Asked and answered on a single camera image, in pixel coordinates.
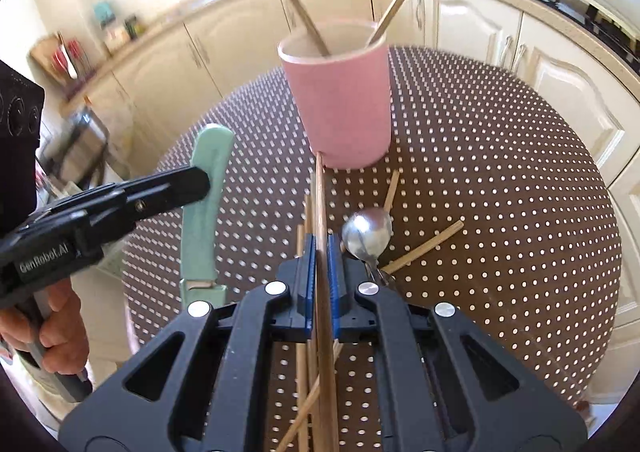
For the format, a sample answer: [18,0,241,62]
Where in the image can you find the metal spoon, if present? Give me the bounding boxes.
[341,206,401,289]

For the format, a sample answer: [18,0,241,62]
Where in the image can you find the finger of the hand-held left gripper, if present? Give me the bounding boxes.
[117,166,211,224]

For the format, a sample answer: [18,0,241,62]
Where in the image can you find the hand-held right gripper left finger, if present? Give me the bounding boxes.
[59,232,321,452]

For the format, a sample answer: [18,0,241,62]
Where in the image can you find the teal container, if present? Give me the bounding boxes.
[93,1,117,29]

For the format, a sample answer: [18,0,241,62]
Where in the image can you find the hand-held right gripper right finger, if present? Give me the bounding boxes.
[327,232,588,452]

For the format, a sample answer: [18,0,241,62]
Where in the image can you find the black gas stove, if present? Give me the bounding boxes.
[435,0,640,76]

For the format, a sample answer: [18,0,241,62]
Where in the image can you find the person's left hand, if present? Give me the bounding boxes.
[0,277,91,375]

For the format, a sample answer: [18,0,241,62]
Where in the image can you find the brown polka dot tablecloth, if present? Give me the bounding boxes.
[121,45,622,452]

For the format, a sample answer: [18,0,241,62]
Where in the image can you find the wooden knife block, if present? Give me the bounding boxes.
[30,31,97,89]

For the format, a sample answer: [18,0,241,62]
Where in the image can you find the pink cup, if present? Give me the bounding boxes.
[277,18,392,170]

